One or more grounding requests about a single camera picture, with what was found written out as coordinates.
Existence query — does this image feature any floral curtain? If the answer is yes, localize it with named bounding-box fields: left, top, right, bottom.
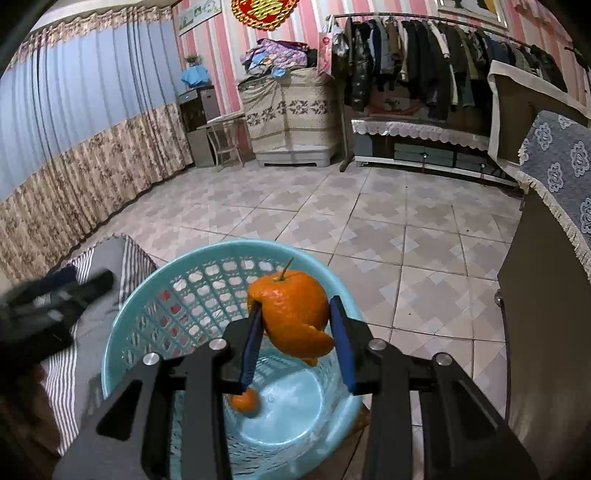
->
left=1, top=6, right=191, bottom=283

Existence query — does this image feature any clothes rack with garments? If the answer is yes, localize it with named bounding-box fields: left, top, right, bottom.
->
left=318, top=12, right=568, bottom=168

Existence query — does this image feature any low bench with lace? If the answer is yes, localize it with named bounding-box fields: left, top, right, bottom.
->
left=351, top=117, right=515, bottom=186

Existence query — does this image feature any teal plastic basket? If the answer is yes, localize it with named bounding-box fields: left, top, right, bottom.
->
left=101, top=240, right=362, bottom=479

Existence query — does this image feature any orange peel with stem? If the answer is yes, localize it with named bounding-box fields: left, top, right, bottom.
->
left=247, top=263, right=335, bottom=367

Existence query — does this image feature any blue covered plant pot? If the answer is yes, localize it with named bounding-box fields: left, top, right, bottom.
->
left=181, top=55, right=211, bottom=89

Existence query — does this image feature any cloth covered chest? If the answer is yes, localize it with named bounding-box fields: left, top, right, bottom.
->
left=238, top=68, right=342, bottom=167

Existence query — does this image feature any small folding table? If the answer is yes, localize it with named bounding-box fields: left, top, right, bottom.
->
left=199, top=111, right=246, bottom=172

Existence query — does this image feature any blue patterned sofa cover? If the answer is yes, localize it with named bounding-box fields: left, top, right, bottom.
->
left=515, top=110, right=591, bottom=273

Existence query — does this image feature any pile of folded clothes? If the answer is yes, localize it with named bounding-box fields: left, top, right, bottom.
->
left=240, top=38, right=318, bottom=77

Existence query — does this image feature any grey striped table cloth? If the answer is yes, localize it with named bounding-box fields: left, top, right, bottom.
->
left=43, top=234, right=157, bottom=455

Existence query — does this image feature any grey water dispenser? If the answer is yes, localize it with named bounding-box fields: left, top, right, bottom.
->
left=177, top=85, right=221, bottom=168

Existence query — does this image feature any red wall ornament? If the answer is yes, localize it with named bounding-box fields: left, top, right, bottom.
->
left=230, top=0, right=298, bottom=31

